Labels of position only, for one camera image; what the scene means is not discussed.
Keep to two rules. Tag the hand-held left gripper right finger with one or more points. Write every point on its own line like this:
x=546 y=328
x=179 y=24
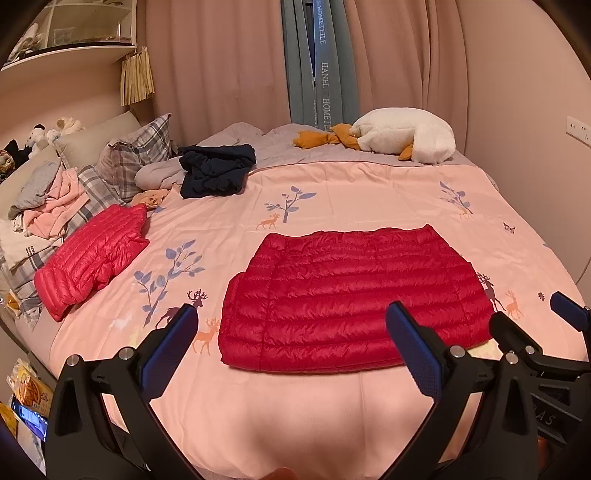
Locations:
x=415 y=350

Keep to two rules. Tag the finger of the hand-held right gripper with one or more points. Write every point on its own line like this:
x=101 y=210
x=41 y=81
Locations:
x=570 y=310
x=508 y=330

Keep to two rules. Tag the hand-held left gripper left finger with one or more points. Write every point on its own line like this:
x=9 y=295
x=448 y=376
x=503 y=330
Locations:
x=168 y=353

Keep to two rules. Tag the red down jacket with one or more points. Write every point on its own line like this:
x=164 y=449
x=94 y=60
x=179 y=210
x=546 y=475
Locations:
x=346 y=300

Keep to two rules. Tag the pink down jacket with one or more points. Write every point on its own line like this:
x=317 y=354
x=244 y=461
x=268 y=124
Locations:
x=87 y=258

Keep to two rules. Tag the yellow snack bag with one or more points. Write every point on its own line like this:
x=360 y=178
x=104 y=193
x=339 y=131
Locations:
x=30 y=383

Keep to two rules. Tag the phone with lit screen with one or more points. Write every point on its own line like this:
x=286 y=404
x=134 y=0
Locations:
x=30 y=417

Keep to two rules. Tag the peach plush cloth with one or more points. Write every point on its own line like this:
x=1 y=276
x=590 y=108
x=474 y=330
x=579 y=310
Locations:
x=148 y=197

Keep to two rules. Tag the grey plaid pillow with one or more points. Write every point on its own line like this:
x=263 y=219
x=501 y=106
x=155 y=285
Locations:
x=99 y=191
x=138 y=147

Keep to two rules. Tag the pink deer print quilt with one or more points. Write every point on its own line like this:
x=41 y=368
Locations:
x=323 y=198

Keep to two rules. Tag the white striped cloth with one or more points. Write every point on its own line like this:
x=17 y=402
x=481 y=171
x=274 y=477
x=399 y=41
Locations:
x=23 y=249

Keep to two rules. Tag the pink garment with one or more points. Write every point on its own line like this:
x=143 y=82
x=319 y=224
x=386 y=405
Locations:
x=57 y=207

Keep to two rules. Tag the navy blue garment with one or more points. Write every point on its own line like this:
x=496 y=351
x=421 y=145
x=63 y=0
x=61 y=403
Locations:
x=217 y=170

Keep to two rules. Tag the grey garment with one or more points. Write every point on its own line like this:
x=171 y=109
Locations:
x=37 y=187

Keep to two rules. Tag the white goose plush toy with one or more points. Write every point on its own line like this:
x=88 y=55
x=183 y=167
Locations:
x=401 y=134

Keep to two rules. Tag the beige padded headboard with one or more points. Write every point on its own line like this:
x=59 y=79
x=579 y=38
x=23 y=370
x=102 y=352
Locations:
x=99 y=131

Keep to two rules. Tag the grey bed sheet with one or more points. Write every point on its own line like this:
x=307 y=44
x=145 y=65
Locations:
x=277 y=143

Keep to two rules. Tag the white plush toys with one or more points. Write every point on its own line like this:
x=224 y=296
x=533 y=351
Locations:
x=51 y=131

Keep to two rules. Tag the black plush toy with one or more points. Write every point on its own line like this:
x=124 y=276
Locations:
x=14 y=152

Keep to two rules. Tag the beige pleated hanging cloth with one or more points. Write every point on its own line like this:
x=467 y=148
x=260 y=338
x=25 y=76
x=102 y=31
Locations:
x=137 y=76

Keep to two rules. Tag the pink curtain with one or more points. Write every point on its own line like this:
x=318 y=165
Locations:
x=221 y=69

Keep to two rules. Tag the blue lettered curtain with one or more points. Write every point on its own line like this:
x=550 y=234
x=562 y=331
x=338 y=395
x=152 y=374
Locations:
x=323 y=69

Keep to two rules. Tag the white wall outlet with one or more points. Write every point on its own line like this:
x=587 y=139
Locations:
x=579 y=131

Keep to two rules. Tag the white wall shelf unit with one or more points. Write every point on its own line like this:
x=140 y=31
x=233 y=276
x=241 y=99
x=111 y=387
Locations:
x=74 y=32

